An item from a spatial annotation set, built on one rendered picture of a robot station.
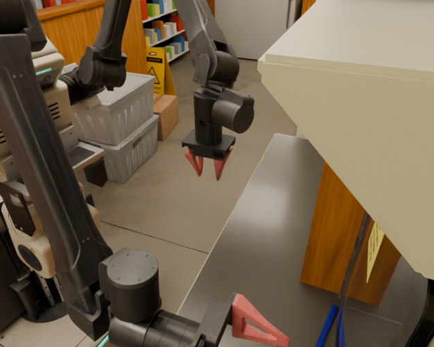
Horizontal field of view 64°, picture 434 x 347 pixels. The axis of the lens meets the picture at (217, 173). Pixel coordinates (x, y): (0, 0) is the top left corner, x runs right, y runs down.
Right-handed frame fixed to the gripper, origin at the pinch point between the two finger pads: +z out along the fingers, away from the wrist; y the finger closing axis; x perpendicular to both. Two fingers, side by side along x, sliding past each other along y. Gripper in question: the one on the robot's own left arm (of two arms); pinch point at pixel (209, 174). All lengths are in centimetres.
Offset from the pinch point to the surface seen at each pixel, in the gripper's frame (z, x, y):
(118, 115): 55, 117, -115
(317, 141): -38, -46, 25
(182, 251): 110, 66, -46
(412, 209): -35, -46, 29
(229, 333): 15.9, -25.7, 14.2
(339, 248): 3.4, -9.3, 30.1
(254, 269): 15.8, -9.6, 14.4
